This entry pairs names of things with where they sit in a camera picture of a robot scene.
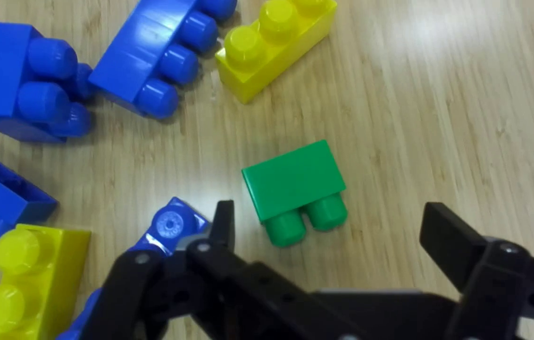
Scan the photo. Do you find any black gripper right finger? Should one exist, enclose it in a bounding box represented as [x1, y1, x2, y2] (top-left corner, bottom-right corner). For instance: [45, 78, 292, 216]
[418, 201, 534, 340]

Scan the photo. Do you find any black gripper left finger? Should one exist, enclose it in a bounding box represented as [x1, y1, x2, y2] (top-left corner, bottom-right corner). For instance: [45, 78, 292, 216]
[83, 199, 356, 340]

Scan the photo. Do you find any yellow toy block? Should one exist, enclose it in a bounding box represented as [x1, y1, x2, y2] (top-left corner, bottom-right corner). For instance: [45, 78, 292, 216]
[0, 223, 92, 340]
[213, 0, 339, 106]

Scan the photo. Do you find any green toy block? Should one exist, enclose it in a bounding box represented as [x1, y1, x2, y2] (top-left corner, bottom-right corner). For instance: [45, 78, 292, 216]
[241, 138, 349, 250]

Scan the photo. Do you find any wide blue toy block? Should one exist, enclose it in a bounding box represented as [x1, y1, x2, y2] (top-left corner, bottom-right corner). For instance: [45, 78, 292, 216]
[86, 0, 239, 121]

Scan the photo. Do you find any long blue toy block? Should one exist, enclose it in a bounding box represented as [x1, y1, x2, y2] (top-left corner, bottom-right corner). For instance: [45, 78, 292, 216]
[56, 195, 213, 340]

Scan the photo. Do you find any flat blue toy block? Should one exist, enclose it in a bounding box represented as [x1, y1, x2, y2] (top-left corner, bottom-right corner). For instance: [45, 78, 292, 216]
[0, 138, 60, 244]

